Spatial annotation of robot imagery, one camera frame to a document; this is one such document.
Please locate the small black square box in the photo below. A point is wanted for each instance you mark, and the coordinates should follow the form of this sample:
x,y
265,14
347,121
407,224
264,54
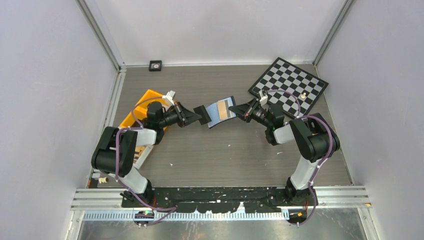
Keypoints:
x,y
155,66

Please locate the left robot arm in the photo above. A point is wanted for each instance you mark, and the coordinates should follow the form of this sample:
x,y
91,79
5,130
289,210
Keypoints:
x,y
115,151

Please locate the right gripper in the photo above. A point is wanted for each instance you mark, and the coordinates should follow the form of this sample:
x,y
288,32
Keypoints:
x,y
246,110

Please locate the yellow plastic bin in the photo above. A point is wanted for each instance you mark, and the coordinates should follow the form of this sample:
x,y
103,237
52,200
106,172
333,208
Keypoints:
x,y
151,96
139,112

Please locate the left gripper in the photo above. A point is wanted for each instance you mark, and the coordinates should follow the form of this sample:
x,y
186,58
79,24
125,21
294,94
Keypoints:
x,y
185,117

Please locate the black white chessboard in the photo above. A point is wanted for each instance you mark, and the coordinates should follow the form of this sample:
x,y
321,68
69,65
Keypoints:
x,y
283,75

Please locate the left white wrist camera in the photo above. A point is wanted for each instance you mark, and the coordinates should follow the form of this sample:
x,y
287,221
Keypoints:
x,y
169,98

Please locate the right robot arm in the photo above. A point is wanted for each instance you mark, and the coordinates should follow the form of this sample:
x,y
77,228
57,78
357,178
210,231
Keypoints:
x,y
315,140

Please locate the white plastic tray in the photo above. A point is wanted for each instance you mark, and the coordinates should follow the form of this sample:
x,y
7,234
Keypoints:
x,y
140,155

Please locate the black leather card holder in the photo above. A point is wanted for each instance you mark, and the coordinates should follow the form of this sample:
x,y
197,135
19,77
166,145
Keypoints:
x,y
210,115

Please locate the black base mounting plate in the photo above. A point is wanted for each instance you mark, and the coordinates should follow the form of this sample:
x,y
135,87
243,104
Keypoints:
x,y
218,200

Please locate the gold card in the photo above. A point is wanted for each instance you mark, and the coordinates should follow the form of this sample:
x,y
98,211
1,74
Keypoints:
x,y
223,110

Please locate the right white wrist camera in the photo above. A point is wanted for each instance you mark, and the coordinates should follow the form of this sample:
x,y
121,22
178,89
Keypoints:
x,y
263,97

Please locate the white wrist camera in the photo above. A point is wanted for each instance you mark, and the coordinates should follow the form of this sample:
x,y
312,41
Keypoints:
x,y
263,97
169,98

